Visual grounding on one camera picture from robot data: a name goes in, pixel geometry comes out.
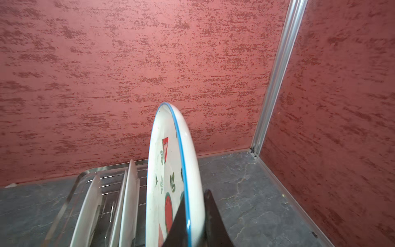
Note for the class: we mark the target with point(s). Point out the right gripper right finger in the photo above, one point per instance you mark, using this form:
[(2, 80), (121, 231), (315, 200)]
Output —
[(216, 234)]

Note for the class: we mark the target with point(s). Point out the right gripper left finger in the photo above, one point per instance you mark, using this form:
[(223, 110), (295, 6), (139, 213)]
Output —
[(178, 236)]

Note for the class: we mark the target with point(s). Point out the watermelon plate blue rim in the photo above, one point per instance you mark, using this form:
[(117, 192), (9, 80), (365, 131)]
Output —
[(173, 180)]

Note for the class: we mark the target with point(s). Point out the orange sunburst white plate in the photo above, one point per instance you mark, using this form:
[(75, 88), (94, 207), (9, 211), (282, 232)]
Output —
[(88, 217)]

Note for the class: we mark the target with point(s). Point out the steel wire dish rack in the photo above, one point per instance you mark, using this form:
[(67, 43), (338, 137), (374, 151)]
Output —
[(61, 232)]

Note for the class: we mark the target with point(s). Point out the right aluminium corner post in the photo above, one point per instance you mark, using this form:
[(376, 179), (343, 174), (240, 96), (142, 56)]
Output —
[(287, 40)]

